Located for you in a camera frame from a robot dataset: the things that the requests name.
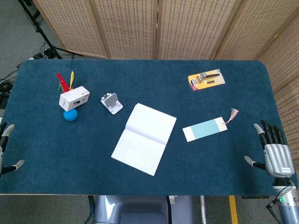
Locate dark blue table mat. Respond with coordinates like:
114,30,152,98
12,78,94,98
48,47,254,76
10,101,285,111
0,59,299,196

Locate light blue tasselled bookmark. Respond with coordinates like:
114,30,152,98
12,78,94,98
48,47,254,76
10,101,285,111
182,107,240,143

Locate yellow packaged hand tool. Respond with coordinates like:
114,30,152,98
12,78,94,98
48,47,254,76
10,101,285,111
187,68,226,92

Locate blue ball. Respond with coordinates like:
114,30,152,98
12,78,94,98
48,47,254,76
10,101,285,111
63,108,78,122

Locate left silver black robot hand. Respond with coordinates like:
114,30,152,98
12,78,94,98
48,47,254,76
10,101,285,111
0,122,25,179

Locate grey-blue robot torso base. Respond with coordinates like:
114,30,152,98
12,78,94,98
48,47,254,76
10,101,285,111
92,195,196,224

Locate black tripod stand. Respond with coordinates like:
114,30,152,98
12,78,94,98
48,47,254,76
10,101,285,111
17,0,84,60

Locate blue cable beside robot base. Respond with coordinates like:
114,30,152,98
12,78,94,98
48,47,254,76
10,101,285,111
87,195,97,224

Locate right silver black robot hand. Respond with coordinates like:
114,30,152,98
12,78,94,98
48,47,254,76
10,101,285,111
244,119,295,179

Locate white cardboard box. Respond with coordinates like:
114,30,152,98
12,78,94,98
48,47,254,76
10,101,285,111
58,85,91,112

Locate open white lined notebook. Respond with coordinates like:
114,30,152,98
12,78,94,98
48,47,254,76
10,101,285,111
111,103,178,176

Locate white folding phone stand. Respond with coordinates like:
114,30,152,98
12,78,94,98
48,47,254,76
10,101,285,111
100,92,124,115

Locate wooden perforated folding screen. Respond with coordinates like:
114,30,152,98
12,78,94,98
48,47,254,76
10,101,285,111
32,0,299,161

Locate red yellow feather shuttlecock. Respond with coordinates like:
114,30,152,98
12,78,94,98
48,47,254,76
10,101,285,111
56,70,75,92

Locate black floor cables and devices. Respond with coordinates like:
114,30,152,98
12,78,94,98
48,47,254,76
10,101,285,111
0,70,19,109

